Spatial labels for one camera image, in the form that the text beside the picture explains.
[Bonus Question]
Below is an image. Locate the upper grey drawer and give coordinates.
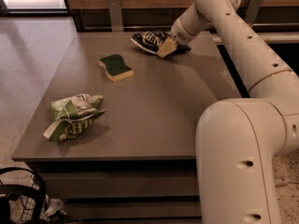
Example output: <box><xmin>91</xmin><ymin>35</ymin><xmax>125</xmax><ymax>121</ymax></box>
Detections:
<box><xmin>42</xmin><ymin>171</ymin><xmax>198</xmax><ymax>199</ymax></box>

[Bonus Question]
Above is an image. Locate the green and yellow sponge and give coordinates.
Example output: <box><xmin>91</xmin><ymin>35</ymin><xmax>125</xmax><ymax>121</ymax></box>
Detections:
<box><xmin>99</xmin><ymin>54</ymin><xmax>134</xmax><ymax>82</ymax></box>

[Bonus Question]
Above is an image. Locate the lower grey drawer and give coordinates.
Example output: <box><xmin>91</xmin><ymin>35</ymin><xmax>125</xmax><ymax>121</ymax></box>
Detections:
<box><xmin>65</xmin><ymin>202</ymin><xmax>201</xmax><ymax>219</ymax></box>

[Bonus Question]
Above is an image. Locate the grey drawer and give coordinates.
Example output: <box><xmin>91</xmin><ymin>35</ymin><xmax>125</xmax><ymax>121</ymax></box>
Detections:
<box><xmin>65</xmin><ymin>202</ymin><xmax>201</xmax><ymax>219</ymax></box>
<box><xmin>42</xmin><ymin>171</ymin><xmax>198</xmax><ymax>199</ymax></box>

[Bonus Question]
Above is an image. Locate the metal bracket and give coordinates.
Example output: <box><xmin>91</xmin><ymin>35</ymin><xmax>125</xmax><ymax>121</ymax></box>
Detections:
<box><xmin>244</xmin><ymin>0</ymin><xmax>263</xmax><ymax>27</ymax></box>
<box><xmin>107</xmin><ymin>0</ymin><xmax>123</xmax><ymax>32</ymax></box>

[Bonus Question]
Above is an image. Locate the white power strip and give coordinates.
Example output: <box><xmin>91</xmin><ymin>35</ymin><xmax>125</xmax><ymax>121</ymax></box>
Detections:
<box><xmin>275</xmin><ymin>177</ymin><xmax>290</xmax><ymax>187</ymax></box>

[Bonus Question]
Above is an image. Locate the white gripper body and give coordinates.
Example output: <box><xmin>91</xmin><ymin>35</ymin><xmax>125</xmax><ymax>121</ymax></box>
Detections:
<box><xmin>170</xmin><ymin>16</ymin><xmax>199</xmax><ymax>45</ymax></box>

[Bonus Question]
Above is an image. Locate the right metal bracket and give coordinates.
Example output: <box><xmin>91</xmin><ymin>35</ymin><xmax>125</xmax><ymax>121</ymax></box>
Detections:
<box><xmin>244</xmin><ymin>0</ymin><xmax>263</xmax><ymax>27</ymax></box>

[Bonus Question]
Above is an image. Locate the left metal bracket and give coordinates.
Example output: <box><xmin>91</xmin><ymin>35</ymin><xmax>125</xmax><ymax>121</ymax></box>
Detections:
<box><xmin>107</xmin><ymin>0</ymin><xmax>123</xmax><ymax>32</ymax></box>

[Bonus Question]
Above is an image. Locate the green jalapeno chip bag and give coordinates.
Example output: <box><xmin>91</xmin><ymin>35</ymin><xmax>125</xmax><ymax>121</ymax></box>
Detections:
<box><xmin>43</xmin><ymin>94</ymin><xmax>105</xmax><ymax>142</ymax></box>

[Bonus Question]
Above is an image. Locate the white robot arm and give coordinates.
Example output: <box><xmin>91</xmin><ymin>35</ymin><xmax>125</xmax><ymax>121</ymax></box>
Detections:
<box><xmin>159</xmin><ymin>0</ymin><xmax>299</xmax><ymax>224</ymax></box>

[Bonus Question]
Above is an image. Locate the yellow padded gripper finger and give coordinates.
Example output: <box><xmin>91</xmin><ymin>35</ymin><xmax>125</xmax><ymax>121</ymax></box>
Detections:
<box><xmin>157</xmin><ymin>37</ymin><xmax>178</xmax><ymax>58</ymax></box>

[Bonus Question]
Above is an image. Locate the grey drawer cabinet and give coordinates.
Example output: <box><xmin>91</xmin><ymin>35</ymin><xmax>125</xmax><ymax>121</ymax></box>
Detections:
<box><xmin>13</xmin><ymin>33</ymin><xmax>238</xmax><ymax>224</ymax></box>

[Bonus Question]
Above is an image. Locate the blue chip bag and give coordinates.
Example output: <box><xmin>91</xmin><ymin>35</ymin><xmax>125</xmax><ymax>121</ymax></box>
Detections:
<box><xmin>130</xmin><ymin>29</ymin><xmax>192</xmax><ymax>56</ymax></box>

